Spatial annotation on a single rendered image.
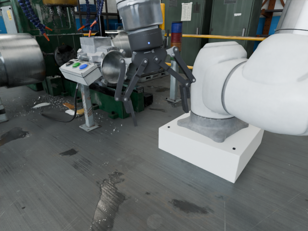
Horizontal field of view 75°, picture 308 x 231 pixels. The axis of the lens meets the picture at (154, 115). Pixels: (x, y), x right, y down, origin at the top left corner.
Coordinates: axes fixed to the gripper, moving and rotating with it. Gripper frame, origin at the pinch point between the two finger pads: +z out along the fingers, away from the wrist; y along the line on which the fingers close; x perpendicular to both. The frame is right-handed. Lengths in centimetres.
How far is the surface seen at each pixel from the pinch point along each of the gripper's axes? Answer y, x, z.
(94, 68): 16.3, -27.5, -11.3
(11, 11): 60, -94, -44
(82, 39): 22, -63, -22
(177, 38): -24, -57, -14
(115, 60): 9, -64, -9
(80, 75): 21.1, -25.5, -10.5
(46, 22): 45, -100, -37
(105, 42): 12, -60, -18
